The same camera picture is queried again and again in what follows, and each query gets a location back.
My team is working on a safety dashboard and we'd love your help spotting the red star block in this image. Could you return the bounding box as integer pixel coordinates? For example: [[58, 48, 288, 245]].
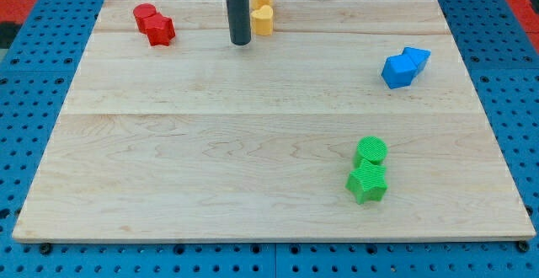
[[144, 13, 175, 46]]

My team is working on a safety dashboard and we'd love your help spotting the green star block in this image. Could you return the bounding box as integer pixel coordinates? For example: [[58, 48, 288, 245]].
[[345, 159, 388, 205]]

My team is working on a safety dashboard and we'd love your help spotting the blue triangular block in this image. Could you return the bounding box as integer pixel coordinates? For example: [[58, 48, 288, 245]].
[[402, 46, 431, 77]]

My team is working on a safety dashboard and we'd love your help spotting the blue cube block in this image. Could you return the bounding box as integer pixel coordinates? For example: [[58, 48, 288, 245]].
[[382, 54, 418, 89]]

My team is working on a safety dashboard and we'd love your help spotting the light wooden board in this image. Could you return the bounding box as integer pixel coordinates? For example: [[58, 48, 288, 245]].
[[13, 0, 536, 244]]

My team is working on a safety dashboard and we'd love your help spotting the green cylinder block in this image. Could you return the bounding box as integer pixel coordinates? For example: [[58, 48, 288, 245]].
[[353, 136, 388, 168]]

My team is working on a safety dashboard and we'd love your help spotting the yellow heart block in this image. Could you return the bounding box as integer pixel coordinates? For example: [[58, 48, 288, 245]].
[[250, 5, 274, 36]]

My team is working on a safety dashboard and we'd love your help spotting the red cylinder block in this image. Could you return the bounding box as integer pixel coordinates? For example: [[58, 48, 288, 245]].
[[133, 3, 157, 34]]

